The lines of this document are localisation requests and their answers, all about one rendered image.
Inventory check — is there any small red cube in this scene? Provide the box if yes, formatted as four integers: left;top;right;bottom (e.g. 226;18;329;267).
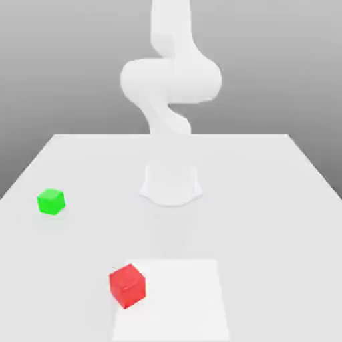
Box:
108;263;147;310

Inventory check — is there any small green cube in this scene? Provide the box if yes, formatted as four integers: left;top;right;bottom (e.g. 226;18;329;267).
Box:
37;188;67;216

